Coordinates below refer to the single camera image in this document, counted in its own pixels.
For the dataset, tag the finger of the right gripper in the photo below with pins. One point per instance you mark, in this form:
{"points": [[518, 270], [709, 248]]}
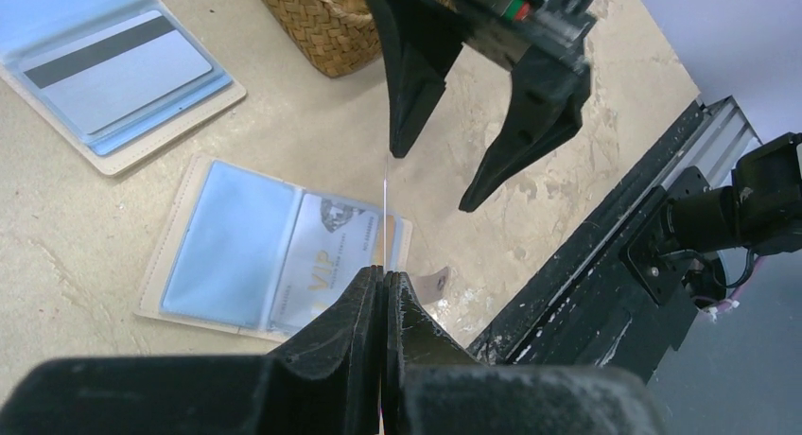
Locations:
{"points": [[545, 111], [420, 41]]}

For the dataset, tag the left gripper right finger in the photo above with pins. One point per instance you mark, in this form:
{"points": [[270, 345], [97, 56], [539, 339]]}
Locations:
{"points": [[419, 388]]}

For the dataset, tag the woven wicker tray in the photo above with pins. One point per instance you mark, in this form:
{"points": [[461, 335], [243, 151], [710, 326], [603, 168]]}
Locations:
{"points": [[337, 37]]}

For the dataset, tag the aluminium frame rail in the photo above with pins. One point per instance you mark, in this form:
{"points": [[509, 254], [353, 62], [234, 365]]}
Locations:
{"points": [[710, 137]]}

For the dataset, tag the silver striped card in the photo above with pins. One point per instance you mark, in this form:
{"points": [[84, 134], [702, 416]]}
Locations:
{"points": [[106, 76]]}

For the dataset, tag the black front rail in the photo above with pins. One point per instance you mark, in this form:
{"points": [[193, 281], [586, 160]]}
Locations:
{"points": [[584, 306]]}

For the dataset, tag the open beige card holder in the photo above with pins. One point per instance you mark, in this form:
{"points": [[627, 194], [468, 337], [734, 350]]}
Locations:
{"points": [[30, 28]]}

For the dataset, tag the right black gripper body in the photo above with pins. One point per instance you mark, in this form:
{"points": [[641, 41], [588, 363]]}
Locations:
{"points": [[505, 31]]}

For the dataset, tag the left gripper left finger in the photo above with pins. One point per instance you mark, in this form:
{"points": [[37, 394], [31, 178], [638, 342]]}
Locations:
{"points": [[325, 379]]}

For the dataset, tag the beige snap card holder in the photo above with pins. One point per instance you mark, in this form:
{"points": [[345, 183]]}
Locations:
{"points": [[221, 253]]}

